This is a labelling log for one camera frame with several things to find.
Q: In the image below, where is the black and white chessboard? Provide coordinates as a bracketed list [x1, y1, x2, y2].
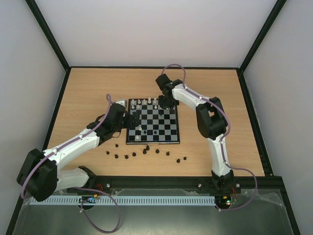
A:
[126, 98, 180, 145]

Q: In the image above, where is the light blue cable duct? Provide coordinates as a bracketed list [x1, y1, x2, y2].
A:
[28, 195, 216, 206]

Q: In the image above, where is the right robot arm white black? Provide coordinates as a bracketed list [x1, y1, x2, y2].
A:
[156, 74, 233, 192]

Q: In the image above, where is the black aluminium rail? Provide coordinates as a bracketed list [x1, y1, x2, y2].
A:
[24, 175, 284, 195]

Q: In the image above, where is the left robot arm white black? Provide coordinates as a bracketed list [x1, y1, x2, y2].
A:
[17, 102, 139, 202]

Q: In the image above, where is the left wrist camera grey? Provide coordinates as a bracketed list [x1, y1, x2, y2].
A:
[115, 99, 127, 108]

